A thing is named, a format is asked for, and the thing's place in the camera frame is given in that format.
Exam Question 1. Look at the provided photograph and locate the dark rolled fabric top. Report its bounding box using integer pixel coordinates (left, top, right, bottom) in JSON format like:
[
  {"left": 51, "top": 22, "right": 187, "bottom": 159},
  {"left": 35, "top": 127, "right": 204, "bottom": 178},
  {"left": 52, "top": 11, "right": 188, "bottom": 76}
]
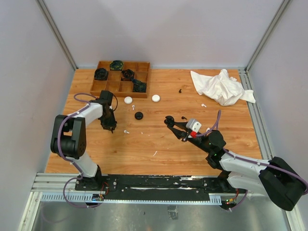
[{"left": 110, "top": 60, "right": 124, "bottom": 71}]

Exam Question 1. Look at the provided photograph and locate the white crumpled cloth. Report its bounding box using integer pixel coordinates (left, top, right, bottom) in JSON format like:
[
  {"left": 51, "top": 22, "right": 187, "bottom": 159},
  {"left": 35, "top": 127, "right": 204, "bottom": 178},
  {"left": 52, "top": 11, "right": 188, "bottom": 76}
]
[{"left": 190, "top": 69, "right": 256, "bottom": 106}]

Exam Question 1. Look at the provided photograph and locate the dark rolled fabric middle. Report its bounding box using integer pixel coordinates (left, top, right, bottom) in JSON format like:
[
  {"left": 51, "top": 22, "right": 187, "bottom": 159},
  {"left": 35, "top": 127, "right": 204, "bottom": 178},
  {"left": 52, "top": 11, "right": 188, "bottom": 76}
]
[{"left": 121, "top": 69, "right": 135, "bottom": 81}]

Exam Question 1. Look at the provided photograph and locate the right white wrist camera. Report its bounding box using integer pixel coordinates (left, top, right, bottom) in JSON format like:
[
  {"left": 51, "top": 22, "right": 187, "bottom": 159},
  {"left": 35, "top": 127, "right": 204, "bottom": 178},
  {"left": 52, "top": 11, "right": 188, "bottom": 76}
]
[{"left": 186, "top": 118, "right": 202, "bottom": 138}]

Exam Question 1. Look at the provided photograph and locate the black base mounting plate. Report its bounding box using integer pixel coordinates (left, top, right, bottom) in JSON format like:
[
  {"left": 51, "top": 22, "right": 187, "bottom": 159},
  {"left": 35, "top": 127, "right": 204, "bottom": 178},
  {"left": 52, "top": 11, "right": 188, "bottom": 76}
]
[{"left": 76, "top": 175, "right": 237, "bottom": 197}]

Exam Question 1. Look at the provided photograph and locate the dark rolled fabric bottom right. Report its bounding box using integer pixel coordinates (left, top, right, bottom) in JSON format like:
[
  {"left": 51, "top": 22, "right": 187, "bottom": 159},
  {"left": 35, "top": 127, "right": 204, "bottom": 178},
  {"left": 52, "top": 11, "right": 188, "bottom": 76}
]
[{"left": 132, "top": 79, "right": 147, "bottom": 93}]

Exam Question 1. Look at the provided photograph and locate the black earbud charging case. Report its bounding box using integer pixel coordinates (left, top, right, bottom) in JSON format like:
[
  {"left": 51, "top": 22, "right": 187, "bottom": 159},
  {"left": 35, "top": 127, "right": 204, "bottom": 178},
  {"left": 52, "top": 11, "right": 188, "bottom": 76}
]
[{"left": 164, "top": 115, "right": 174, "bottom": 127}]

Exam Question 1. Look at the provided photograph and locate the white slotted cable duct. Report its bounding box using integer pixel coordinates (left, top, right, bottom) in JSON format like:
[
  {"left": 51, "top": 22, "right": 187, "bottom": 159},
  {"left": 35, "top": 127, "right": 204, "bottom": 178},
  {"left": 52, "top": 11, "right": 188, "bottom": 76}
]
[{"left": 41, "top": 191, "right": 222, "bottom": 205}]

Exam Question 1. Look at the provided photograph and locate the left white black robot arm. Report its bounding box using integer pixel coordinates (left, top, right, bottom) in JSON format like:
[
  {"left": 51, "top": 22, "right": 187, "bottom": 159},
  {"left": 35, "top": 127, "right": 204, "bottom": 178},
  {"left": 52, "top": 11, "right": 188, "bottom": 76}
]
[{"left": 50, "top": 90, "right": 117, "bottom": 191}]

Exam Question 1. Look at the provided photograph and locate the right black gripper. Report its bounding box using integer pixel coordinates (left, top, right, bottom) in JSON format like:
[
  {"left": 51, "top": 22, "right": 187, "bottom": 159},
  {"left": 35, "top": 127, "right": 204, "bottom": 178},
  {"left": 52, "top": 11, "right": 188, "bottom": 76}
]
[{"left": 168, "top": 121, "right": 212, "bottom": 154}]

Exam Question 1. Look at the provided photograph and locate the white round case left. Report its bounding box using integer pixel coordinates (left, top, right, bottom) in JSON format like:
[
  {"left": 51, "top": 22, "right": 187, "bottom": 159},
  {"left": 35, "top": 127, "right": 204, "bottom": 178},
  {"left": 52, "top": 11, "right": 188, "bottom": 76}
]
[{"left": 124, "top": 96, "right": 133, "bottom": 104}]

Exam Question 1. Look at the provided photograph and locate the white round case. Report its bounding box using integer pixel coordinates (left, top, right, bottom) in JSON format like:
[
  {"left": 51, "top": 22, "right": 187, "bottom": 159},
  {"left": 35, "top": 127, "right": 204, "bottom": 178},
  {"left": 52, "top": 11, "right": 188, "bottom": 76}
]
[
  {"left": 124, "top": 96, "right": 133, "bottom": 104},
  {"left": 152, "top": 94, "right": 160, "bottom": 103}
]

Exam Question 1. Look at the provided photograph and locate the wooden compartment tray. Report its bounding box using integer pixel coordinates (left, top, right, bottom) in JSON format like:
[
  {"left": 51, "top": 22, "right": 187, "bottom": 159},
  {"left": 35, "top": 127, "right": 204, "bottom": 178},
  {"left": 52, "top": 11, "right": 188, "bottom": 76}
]
[{"left": 90, "top": 60, "right": 151, "bottom": 98}]

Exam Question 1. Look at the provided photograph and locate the white round case right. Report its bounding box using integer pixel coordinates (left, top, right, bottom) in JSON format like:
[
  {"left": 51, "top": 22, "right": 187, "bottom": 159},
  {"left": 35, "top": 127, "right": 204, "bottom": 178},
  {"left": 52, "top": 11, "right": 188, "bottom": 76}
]
[{"left": 152, "top": 94, "right": 160, "bottom": 103}]

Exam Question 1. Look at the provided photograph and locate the dark rolled fabric far left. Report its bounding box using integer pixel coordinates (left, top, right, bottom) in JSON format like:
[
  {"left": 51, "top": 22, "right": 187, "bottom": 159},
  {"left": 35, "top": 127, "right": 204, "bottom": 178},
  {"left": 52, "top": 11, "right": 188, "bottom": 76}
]
[{"left": 94, "top": 68, "right": 109, "bottom": 81}]

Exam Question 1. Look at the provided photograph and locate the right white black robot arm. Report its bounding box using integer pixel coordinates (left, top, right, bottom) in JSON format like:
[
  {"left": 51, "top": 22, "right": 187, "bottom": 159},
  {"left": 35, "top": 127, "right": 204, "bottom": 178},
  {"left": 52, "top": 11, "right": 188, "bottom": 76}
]
[{"left": 164, "top": 118, "right": 308, "bottom": 211}]

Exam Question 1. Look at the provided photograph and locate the dark rolled fabric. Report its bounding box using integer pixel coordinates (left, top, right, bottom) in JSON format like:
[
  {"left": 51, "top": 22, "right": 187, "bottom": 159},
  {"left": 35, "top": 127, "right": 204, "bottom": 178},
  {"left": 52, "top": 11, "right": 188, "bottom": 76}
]
[
  {"left": 132, "top": 79, "right": 147, "bottom": 93},
  {"left": 94, "top": 68, "right": 109, "bottom": 81},
  {"left": 110, "top": 60, "right": 124, "bottom": 71},
  {"left": 121, "top": 69, "right": 135, "bottom": 81}
]

